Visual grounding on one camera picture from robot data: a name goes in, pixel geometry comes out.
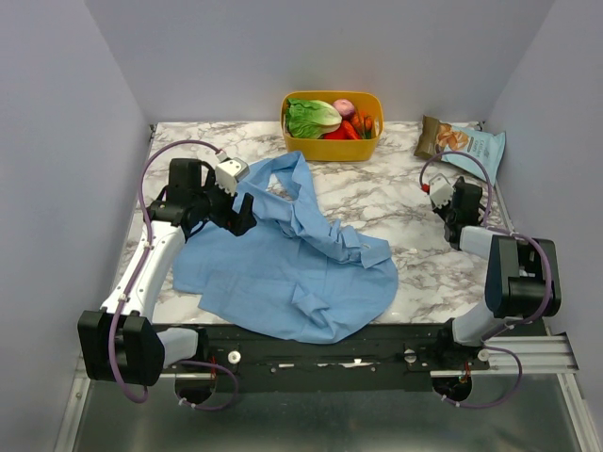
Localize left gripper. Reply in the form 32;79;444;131
192;170;257;235

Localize blue shirt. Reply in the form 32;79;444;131
172;152;399;345

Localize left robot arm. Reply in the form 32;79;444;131
77;157;256;386

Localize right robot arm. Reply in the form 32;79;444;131
423;174;562;369

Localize blue chip bag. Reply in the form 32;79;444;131
414;116;506;186

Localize green lettuce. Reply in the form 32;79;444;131
285;98;343;139

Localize yellow plastic basket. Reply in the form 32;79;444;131
281;90;383;162

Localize orange carrots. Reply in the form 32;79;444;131
350;110;373;139

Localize red pepper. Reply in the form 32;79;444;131
322;120;363;140

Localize red onion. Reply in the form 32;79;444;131
333;99;356;120

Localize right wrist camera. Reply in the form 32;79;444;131
428;173;454;209

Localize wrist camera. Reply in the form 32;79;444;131
428;173;454;209
215;158;250;197

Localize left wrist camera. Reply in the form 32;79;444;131
215;158;250;197

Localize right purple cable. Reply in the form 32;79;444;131
418;150;555;410

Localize purple cable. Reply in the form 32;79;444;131
418;150;555;410
107;139;241;412

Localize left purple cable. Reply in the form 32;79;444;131
107;139;241;412

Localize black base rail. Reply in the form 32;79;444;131
161;324;490;395

